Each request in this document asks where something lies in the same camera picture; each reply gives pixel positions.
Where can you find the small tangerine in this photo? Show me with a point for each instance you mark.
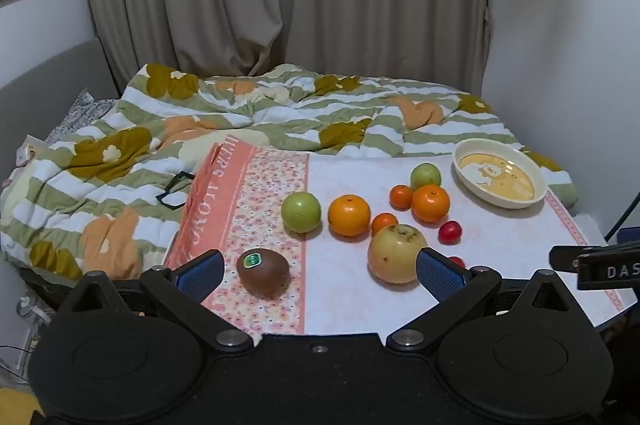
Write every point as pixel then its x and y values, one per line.
pixel 382 222
pixel 400 197

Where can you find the grey floral pillow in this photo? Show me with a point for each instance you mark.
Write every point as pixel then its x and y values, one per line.
pixel 82 112

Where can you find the small green apple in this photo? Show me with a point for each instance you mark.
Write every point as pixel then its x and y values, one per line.
pixel 426 176

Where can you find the large green apple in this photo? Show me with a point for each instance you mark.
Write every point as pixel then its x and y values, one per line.
pixel 301 213

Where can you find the yellow cloth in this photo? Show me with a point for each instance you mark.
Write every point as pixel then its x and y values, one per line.
pixel 20 405

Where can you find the brown kiwi with green sticker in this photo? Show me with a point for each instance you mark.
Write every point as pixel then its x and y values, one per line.
pixel 262 275

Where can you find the yellow pear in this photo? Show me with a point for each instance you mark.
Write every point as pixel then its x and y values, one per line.
pixel 392 257

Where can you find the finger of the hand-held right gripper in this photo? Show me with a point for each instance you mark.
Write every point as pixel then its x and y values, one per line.
pixel 564 257

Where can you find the red cherry tomato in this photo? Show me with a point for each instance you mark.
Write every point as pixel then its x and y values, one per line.
pixel 456 262
pixel 449 232

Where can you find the grey headboard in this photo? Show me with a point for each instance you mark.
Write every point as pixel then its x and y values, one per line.
pixel 45 80

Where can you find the pink floral towel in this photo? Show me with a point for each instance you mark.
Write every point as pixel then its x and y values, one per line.
pixel 340 295

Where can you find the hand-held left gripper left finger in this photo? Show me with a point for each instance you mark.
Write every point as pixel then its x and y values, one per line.
pixel 202 277

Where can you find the orange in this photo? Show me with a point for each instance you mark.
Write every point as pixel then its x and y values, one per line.
pixel 430 204
pixel 349 216

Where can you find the green striped floral blanket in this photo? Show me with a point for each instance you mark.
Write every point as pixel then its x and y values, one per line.
pixel 125 185

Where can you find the black eyeglasses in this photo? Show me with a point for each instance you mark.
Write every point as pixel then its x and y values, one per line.
pixel 172 200

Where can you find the clear plastic object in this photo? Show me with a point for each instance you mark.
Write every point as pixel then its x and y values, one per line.
pixel 35 312

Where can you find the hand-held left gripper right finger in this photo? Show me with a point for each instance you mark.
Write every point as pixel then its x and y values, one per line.
pixel 440 277

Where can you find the cream bowl with yellow print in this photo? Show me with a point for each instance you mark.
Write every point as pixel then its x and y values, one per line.
pixel 500 177

